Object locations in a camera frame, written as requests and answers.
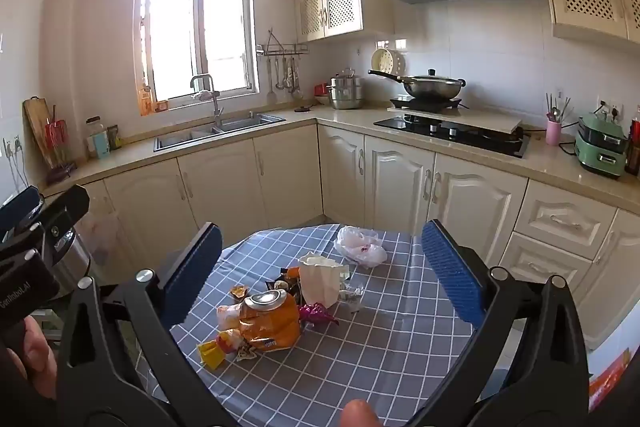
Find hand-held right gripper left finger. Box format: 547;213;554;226
56;222;241;427

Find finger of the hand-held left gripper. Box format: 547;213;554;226
0;187;46;240
27;184;91;250

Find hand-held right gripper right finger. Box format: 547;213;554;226
421;219;591;427

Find crushed orange soda can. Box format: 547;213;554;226
239;291;302;353

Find dark foil wrapper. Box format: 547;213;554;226
265;267;303;303

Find person's left hand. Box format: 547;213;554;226
20;314;58;400

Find person's right hand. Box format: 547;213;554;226
340;399;379;427

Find stainless steel bin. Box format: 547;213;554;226
47;227;93;303

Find peach snack packet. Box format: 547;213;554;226
216;304;246;333

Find blue white container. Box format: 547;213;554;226
90;131;111;160

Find red knife rack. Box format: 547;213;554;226
44;107;77;180

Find yellow wrapper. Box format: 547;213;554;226
197;339;227;368

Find wooden cutting board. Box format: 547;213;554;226
22;97;58;168

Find cream cabinet drawer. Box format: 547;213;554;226
517;181;618;248
500;232;593;303

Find white plastic bag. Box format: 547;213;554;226
334;226;388;269

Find silver wrapper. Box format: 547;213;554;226
340;284;366;313

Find cream lower cabinets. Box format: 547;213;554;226
40;122;640;353

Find white paper bag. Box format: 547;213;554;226
298;253;349;308

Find purple foil wrapper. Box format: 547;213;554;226
298;302;340;328

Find black gas stove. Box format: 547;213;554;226
373;116;532;158

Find steel double sink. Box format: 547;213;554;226
153;112;286;152

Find chrome faucet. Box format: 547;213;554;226
190;74;223;128

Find steel wok with lid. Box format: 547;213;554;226
368;68;467;102

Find orange printed carton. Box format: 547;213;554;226
587;347;640;414

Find green electric cooker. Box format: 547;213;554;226
574;114;630;179

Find steel steamer pot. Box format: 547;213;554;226
326;68;366;110

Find kitchen window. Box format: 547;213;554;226
134;0;261;110

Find row of hanging utensils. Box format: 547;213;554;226
265;56;305;105

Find cream colander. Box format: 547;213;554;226
371;48;407;78

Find red cap sauce bottle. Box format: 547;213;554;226
625;107;640;178

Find small lattice door cabinet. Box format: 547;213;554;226
295;0;363;42

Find metal wall utensil rack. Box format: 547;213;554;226
256;28;310;58

